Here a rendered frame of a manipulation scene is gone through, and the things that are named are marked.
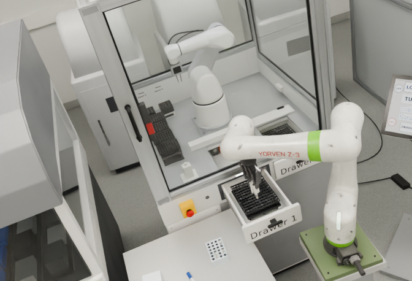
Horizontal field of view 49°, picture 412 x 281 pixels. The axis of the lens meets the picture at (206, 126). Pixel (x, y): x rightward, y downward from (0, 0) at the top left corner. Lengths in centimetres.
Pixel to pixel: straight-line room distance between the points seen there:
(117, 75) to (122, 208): 211
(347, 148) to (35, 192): 116
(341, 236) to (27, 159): 128
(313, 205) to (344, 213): 80
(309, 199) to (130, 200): 173
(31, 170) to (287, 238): 161
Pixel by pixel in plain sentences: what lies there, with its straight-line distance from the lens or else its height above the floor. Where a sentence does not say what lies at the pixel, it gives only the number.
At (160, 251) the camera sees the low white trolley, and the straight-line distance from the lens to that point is 235.
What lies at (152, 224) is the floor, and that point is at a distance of 361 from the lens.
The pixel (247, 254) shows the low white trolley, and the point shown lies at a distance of 221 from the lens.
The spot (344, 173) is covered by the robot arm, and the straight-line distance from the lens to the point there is 198.
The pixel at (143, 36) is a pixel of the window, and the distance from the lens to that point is 187.
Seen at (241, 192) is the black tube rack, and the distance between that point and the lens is 229.
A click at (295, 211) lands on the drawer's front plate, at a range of 217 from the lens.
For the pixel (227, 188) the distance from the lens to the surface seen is 239.
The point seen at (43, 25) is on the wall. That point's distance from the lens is 518.
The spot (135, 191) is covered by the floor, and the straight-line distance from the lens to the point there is 396.
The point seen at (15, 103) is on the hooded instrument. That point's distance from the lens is 186.
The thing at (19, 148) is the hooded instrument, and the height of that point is 163.
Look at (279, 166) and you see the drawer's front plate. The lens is 240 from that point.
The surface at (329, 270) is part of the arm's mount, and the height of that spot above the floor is 79.
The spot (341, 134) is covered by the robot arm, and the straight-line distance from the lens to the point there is 167.
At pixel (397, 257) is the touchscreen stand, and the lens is 309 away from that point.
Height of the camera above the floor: 246
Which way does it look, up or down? 34 degrees down
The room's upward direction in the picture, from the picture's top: 15 degrees counter-clockwise
